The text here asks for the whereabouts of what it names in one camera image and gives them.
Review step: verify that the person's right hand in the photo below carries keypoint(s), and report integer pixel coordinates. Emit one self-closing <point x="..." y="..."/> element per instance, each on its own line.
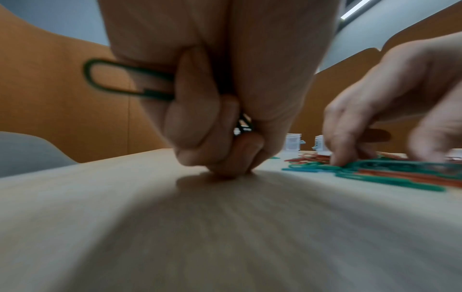
<point x="404" y="79"/>

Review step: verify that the person's left hand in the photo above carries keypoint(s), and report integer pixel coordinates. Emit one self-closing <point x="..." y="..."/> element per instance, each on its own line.
<point x="252" y="57"/>

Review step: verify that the pile of colored paper clips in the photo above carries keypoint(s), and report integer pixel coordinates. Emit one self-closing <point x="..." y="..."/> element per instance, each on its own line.
<point x="379" y="168"/>

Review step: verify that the transparent box with blue latches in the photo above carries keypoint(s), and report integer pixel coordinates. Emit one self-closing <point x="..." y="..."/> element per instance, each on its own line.
<point x="293" y="142"/>
<point x="319" y="145"/>

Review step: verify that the handful of green paper clips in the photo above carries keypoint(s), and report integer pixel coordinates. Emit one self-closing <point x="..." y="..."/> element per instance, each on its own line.
<point x="151" y="94"/>

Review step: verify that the ceiling light strip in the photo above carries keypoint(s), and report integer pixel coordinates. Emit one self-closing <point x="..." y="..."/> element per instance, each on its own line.
<point x="355" y="8"/>

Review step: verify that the grey shell chair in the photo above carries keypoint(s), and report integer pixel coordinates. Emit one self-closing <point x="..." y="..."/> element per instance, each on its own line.
<point x="29" y="154"/>

